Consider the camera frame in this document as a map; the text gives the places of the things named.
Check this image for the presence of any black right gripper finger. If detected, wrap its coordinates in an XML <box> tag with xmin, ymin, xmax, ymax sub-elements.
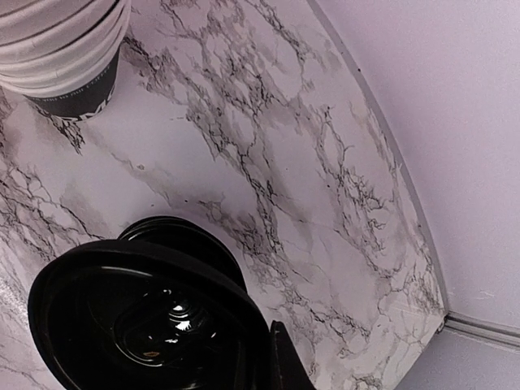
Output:
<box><xmin>269</xmin><ymin>321</ymin><xmax>313</xmax><ymax>390</ymax></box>

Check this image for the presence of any stack of black lids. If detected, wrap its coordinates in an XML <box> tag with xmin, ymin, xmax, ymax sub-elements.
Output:
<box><xmin>118</xmin><ymin>216</ymin><xmax>247</xmax><ymax>291</ymax></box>

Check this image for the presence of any black coffee cup lid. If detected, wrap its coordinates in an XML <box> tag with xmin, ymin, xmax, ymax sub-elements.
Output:
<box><xmin>28</xmin><ymin>240</ymin><xmax>270</xmax><ymax>389</ymax></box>

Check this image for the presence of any stack of paper cups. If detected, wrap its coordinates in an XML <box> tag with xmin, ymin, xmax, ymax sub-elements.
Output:
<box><xmin>1</xmin><ymin>1</ymin><xmax>132</xmax><ymax>122</ymax></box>

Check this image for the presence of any right aluminium frame post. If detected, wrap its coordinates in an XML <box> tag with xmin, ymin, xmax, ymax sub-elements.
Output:
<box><xmin>444</xmin><ymin>312</ymin><xmax>519</xmax><ymax>349</ymax></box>

